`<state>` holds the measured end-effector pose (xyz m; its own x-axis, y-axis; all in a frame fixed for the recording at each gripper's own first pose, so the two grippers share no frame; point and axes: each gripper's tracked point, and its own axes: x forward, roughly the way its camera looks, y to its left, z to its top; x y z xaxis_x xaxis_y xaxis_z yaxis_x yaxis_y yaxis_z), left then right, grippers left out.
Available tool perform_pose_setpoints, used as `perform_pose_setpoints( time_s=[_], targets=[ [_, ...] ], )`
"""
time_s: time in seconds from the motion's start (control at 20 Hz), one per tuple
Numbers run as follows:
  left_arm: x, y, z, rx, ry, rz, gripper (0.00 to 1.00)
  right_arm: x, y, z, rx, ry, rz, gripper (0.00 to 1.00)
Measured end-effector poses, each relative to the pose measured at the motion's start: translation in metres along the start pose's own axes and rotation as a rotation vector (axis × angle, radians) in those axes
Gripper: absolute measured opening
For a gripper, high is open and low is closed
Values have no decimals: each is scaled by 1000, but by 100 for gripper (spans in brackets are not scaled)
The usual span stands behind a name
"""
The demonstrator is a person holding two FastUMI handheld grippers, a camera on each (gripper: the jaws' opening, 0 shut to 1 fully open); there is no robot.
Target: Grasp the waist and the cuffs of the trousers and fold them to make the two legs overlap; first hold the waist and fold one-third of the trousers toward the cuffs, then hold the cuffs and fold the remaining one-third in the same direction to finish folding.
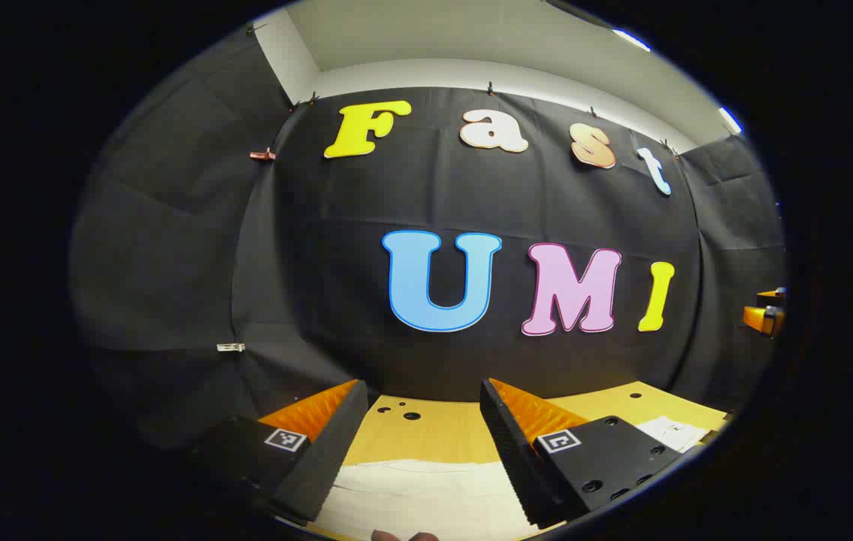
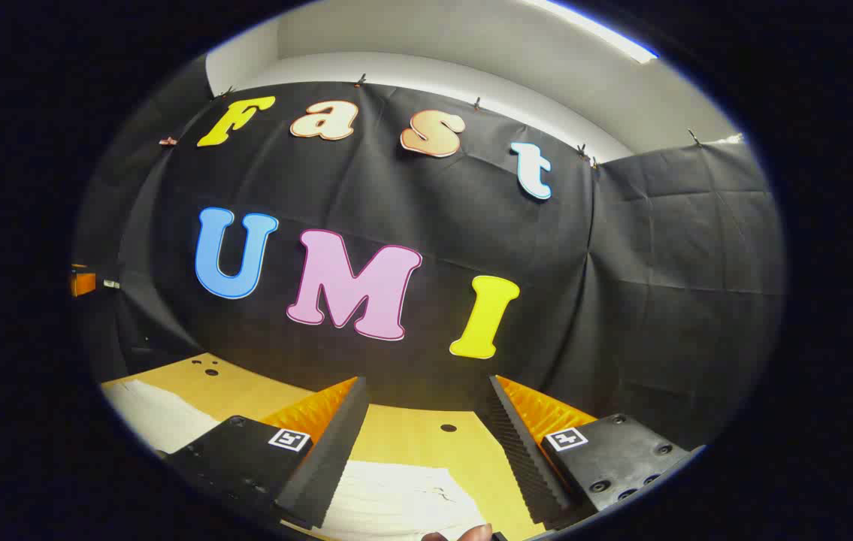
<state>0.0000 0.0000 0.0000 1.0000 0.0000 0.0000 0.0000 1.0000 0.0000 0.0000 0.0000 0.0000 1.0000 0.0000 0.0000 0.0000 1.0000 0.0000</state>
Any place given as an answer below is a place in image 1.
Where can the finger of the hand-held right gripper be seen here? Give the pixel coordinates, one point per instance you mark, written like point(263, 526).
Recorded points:
point(757, 319)
point(772, 297)

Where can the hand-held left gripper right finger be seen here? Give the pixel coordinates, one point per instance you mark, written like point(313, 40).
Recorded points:
point(509, 451)

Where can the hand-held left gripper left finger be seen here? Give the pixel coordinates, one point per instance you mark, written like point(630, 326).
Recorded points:
point(325, 451)

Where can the white jeans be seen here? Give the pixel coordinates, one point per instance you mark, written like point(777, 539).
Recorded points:
point(426, 496)

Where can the white cloth clip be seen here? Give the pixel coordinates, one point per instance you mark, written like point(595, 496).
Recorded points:
point(231, 347)

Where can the ceiling light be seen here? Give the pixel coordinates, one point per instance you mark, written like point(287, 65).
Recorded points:
point(730, 120)
point(630, 39)

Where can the orange cloth clip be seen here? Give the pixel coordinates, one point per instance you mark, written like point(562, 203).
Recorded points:
point(262, 155)

